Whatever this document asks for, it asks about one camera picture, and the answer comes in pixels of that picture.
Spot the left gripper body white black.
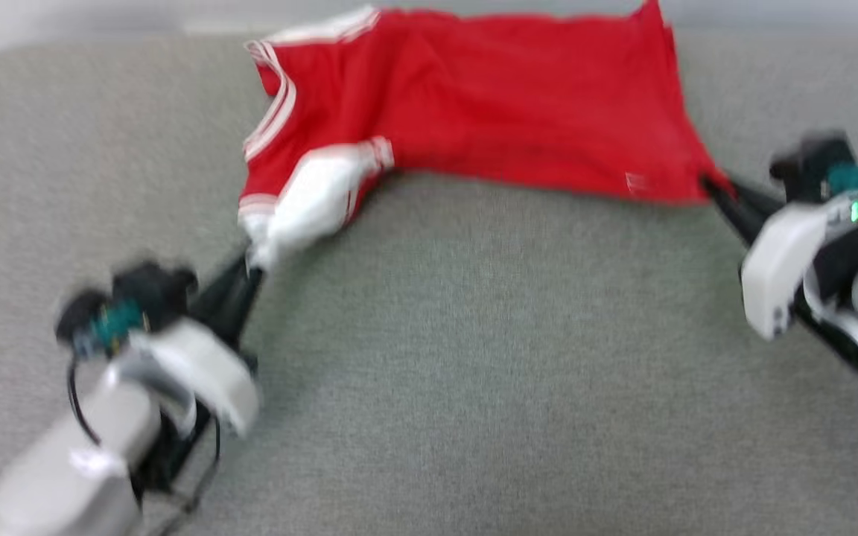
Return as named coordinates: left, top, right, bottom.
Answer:
left=127, top=316, right=262, bottom=440

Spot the red and white sports garment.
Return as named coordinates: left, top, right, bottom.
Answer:
left=238, top=0, right=734, bottom=272

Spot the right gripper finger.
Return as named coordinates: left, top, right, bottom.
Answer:
left=699, top=173, right=789, bottom=218
left=701, top=186, right=761, bottom=250

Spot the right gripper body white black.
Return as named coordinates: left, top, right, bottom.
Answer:
left=740, top=190, right=858, bottom=343

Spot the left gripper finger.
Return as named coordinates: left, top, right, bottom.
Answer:
left=213, top=268, right=266, bottom=351
left=189, top=252, right=252, bottom=332

